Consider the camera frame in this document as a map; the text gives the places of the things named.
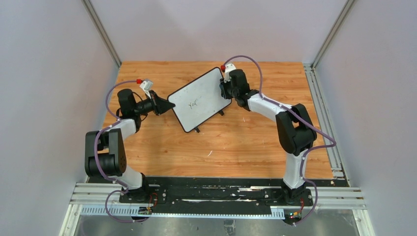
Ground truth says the white whiteboard with black frame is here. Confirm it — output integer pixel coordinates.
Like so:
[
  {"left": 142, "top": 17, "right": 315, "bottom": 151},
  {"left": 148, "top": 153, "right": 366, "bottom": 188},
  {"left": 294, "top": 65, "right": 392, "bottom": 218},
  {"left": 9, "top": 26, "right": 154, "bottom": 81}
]
[{"left": 167, "top": 67, "right": 232, "bottom": 133}]

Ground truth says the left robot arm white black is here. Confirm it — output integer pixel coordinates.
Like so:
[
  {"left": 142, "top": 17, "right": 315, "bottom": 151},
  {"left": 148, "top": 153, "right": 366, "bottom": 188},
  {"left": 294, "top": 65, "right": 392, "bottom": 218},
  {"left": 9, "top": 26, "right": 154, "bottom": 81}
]
[{"left": 85, "top": 89, "right": 175, "bottom": 203}]

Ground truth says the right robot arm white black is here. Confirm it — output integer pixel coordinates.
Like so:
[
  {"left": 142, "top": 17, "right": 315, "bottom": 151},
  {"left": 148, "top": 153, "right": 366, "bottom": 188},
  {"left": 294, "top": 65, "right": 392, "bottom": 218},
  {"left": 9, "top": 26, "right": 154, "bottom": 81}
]
[{"left": 220, "top": 65, "right": 317, "bottom": 203}]

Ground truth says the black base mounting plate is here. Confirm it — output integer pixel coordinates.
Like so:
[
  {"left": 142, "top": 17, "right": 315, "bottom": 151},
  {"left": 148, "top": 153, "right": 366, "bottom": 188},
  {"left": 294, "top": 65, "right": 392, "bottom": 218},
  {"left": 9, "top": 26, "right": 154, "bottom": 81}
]
[{"left": 71, "top": 176, "right": 363, "bottom": 219}]

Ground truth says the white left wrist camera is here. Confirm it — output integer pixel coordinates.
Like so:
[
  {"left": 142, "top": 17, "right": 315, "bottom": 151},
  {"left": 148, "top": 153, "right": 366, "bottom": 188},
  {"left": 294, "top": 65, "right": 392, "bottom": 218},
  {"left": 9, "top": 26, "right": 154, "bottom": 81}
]
[{"left": 140, "top": 79, "right": 153, "bottom": 98}]

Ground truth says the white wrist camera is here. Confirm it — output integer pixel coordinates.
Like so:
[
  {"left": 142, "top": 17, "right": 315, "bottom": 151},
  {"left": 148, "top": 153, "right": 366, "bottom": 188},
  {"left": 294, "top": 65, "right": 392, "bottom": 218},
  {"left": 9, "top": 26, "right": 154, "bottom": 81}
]
[
  {"left": 221, "top": 63, "right": 237, "bottom": 83},
  {"left": 140, "top": 79, "right": 153, "bottom": 98}
]

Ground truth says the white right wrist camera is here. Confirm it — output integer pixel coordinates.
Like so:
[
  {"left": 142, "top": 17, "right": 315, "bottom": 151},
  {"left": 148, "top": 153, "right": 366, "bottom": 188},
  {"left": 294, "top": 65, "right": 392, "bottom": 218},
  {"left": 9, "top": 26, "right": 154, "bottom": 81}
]
[{"left": 221, "top": 63, "right": 237, "bottom": 83}]

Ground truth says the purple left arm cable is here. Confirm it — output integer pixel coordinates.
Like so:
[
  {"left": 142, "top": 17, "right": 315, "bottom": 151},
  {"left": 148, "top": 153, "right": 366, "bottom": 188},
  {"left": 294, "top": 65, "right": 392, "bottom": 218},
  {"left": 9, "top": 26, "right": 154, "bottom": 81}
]
[{"left": 94, "top": 78, "right": 150, "bottom": 224}]

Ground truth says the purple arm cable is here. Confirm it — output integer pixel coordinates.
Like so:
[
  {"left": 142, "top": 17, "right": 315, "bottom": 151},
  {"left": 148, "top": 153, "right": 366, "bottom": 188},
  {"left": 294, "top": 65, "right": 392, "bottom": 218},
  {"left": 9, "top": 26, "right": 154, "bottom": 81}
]
[
  {"left": 94, "top": 78, "right": 150, "bottom": 224},
  {"left": 220, "top": 55, "right": 337, "bottom": 225}
]

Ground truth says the aluminium front rail frame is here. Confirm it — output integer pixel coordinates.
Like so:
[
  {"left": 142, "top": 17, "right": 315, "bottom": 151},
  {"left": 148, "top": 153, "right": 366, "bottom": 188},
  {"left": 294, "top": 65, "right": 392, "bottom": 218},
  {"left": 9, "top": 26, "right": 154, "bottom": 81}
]
[{"left": 60, "top": 177, "right": 375, "bottom": 236}]

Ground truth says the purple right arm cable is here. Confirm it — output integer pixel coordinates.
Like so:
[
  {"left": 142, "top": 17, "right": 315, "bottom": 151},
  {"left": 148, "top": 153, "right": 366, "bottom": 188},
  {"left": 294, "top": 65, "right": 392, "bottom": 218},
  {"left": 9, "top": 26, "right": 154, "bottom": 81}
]
[{"left": 220, "top": 55, "right": 337, "bottom": 225}]

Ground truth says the right aluminium table rail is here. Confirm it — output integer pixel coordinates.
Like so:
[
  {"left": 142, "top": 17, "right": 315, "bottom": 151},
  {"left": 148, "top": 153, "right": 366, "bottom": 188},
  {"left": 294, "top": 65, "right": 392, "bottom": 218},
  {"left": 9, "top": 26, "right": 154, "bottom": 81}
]
[{"left": 303, "top": 63, "right": 350, "bottom": 186}]

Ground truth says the left aluminium corner post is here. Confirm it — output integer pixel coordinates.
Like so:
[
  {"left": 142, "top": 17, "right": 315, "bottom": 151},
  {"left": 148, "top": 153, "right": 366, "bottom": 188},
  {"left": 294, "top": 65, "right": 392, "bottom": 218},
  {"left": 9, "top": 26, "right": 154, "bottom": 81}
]
[{"left": 81, "top": 0, "right": 122, "bottom": 68}]

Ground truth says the aluminium corner post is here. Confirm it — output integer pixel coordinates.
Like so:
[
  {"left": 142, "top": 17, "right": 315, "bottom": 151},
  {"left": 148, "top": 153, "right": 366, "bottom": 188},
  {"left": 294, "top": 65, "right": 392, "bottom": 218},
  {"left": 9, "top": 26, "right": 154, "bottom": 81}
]
[
  {"left": 81, "top": 0, "right": 122, "bottom": 68},
  {"left": 311, "top": 0, "right": 356, "bottom": 70}
]

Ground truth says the right aluminium corner post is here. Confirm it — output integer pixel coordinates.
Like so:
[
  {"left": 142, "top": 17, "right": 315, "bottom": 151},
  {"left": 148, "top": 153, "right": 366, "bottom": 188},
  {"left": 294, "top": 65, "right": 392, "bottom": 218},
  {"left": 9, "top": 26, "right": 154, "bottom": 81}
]
[{"left": 311, "top": 0, "right": 356, "bottom": 70}]

